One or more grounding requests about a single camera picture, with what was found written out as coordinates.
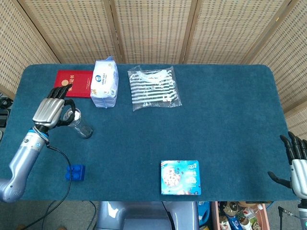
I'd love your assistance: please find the red certificate book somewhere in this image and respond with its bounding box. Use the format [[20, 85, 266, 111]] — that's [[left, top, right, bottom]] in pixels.
[[54, 69, 94, 98]]

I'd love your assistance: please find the striped shirt in plastic bag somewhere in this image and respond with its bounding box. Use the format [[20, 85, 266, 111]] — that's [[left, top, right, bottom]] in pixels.
[[127, 65, 182, 112]]

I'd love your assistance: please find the grey floor cable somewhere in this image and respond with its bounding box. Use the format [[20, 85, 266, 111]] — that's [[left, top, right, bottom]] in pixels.
[[43, 200, 97, 230]]

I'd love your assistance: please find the pink bin with clutter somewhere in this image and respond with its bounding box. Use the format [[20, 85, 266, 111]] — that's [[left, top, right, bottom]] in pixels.
[[211, 201, 271, 230]]

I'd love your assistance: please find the blue cookie box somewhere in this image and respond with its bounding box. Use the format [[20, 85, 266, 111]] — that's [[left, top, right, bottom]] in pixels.
[[160, 160, 201, 196]]

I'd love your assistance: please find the white tissue pack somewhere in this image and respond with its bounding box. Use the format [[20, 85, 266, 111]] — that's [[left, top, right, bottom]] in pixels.
[[90, 56, 119, 109]]

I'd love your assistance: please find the blue plastic container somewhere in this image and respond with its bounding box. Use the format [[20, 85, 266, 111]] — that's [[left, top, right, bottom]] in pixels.
[[197, 201, 212, 227]]

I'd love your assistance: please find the woven folding screen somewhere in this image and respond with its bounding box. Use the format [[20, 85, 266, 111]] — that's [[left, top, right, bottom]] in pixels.
[[0, 0, 307, 142]]

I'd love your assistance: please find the black plug with cable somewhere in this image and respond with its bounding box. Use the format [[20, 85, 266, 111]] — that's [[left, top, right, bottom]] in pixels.
[[277, 206, 302, 220]]

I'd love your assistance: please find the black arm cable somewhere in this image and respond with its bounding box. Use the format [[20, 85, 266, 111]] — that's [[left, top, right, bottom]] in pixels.
[[14, 143, 72, 230]]

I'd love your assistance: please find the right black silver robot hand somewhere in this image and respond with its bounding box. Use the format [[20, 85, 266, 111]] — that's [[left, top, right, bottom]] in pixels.
[[267, 131, 307, 199]]

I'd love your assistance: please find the blue table mat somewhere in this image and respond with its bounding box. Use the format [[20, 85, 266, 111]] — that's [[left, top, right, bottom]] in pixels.
[[0, 63, 298, 202]]

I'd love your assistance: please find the clear glass cup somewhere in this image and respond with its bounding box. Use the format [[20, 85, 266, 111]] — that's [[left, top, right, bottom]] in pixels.
[[61, 107, 94, 139]]

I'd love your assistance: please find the blue building block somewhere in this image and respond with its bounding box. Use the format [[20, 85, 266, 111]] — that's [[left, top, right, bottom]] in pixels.
[[65, 164, 86, 182]]

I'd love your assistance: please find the dark electronics pile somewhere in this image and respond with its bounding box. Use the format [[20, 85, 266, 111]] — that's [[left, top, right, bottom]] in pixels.
[[0, 92, 12, 127]]

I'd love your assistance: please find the grey-blue robot torso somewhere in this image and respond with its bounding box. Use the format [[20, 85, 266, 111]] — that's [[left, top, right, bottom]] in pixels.
[[95, 201, 200, 230]]

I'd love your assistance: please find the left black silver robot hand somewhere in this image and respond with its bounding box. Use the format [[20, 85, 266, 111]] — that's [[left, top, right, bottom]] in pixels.
[[32, 83, 76, 131]]

